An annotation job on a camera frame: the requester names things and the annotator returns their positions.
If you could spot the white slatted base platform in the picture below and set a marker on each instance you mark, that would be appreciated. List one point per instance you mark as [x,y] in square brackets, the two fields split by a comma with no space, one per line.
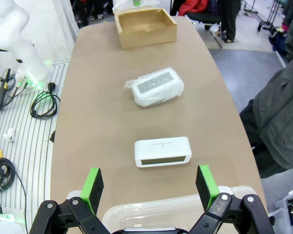
[27,146]

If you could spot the small white gadget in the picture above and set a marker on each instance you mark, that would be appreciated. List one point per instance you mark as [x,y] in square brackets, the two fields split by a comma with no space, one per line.
[9,134]

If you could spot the black clothes rack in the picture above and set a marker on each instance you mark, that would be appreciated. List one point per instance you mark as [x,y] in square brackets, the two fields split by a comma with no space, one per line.
[266,23]

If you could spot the black handheld tool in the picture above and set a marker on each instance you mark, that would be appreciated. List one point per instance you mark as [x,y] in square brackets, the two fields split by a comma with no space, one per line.
[1,90]

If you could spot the clear plastic container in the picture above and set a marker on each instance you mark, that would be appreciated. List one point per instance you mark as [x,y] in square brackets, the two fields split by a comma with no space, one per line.
[149,214]

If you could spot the red jacket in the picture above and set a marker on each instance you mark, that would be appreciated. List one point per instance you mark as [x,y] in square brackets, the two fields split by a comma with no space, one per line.
[193,7]

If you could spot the person in grey jacket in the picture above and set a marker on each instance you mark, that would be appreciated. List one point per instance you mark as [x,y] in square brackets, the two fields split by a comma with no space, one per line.
[278,109]

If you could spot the bystander in dark clothes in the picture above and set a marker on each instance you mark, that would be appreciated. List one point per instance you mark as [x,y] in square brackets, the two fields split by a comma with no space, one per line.
[230,19]

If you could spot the black office chair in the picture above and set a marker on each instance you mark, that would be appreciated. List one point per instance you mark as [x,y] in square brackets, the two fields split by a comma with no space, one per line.
[202,18]

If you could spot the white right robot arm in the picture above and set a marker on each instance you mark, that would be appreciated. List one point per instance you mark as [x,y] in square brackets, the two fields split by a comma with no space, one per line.
[2,224]

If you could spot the open cardboard box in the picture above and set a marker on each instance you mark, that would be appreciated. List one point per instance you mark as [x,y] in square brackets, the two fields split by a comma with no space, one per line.
[146,31]

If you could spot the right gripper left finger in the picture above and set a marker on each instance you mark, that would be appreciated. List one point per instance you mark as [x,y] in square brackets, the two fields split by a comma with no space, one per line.
[92,190]

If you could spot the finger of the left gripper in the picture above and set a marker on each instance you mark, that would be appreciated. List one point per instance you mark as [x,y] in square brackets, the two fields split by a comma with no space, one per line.
[136,2]

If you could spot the white unwrapped digital clock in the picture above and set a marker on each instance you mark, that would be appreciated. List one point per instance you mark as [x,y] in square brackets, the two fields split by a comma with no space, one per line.
[162,152]

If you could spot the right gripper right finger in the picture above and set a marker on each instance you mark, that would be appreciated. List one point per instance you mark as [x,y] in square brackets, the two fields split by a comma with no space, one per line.
[206,187]

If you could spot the clear storage bin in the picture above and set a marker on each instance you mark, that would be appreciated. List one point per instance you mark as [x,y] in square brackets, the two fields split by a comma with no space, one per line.
[288,209]

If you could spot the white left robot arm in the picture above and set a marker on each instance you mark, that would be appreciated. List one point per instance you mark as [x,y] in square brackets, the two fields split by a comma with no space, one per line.
[19,48]

